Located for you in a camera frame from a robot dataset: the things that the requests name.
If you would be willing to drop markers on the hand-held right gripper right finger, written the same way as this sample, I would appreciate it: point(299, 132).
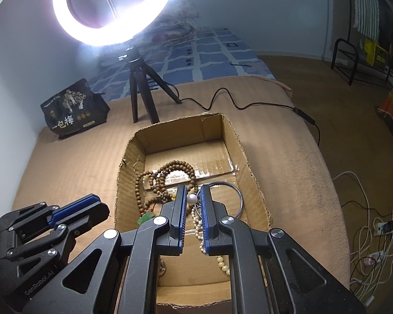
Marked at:
point(205, 225)

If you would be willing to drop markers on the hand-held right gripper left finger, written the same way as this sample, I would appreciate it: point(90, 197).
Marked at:
point(180, 217)

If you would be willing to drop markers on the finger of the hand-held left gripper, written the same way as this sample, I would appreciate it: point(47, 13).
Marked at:
point(88, 217)
point(75, 207)

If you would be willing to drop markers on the cardboard box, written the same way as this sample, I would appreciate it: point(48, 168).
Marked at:
point(190, 134)

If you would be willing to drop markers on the silver bangle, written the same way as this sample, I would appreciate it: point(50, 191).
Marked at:
point(239, 198)

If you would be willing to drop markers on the black printed bag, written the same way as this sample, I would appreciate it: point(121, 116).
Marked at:
point(75, 108)

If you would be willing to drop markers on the black tripod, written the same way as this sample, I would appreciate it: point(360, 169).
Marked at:
point(136, 88)

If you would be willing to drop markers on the blue checkered bedsheet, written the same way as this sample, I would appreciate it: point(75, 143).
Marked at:
point(216, 59)

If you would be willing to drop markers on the white power strip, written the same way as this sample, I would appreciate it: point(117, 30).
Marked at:
point(381, 229)

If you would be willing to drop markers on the floral pillow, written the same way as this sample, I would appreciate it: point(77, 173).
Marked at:
point(180, 23)

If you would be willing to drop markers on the black metal rack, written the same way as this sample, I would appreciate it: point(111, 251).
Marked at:
point(342, 55)

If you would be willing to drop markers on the yellow box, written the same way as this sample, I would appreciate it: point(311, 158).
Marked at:
point(378, 54)

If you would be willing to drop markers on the striped hanging cloth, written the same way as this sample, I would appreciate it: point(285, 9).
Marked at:
point(365, 6)

